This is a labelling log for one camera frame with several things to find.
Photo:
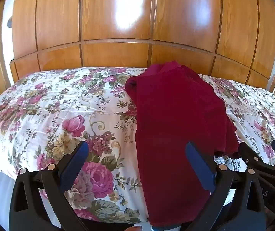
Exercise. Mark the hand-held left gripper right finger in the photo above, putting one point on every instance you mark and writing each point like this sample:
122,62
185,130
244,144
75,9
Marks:
198,166

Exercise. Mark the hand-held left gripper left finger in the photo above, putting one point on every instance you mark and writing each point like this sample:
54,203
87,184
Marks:
76,163

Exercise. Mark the dark red garment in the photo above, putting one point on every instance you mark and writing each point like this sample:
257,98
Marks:
176,115

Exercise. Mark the floral bedspread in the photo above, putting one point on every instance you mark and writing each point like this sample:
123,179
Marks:
62,105

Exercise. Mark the wooden wardrobe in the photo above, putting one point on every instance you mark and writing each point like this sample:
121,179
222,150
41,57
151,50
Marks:
127,24

